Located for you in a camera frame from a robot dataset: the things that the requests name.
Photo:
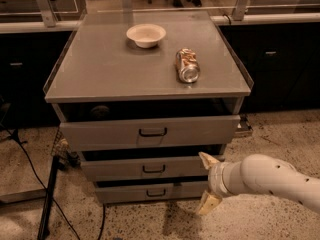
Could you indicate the metal railing post left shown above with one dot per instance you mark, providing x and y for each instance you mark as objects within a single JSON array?
[{"x": 47, "y": 14}]

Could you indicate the metal railing post right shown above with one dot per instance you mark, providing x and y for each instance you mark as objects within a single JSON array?
[{"x": 241, "y": 2}]

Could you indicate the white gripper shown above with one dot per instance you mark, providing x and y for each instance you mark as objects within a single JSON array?
[{"x": 216, "y": 178}]

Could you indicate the white paper bowl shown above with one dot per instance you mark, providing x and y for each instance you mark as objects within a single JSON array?
[{"x": 146, "y": 35}]

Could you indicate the grey top drawer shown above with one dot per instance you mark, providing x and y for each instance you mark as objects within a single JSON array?
[{"x": 149, "y": 133}]

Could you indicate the crushed soda can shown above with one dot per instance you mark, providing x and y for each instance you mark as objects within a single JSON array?
[{"x": 187, "y": 66}]

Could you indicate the grey drawer cabinet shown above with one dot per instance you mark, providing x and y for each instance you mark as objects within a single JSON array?
[{"x": 104, "y": 76}]

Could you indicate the black stand pole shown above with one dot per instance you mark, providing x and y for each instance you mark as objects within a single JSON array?
[{"x": 43, "y": 231}]

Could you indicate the grey bottom drawer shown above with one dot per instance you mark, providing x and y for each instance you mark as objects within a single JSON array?
[{"x": 150, "y": 192}]

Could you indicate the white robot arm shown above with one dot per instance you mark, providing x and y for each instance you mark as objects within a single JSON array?
[{"x": 257, "y": 174}]

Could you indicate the horizontal white rail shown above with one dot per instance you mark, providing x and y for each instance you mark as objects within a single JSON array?
[{"x": 30, "y": 27}]

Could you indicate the grey drawer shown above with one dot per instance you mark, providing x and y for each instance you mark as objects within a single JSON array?
[
  {"x": 149, "y": 168},
  {"x": 150, "y": 192},
  {"x": 149, "y": 133}
]

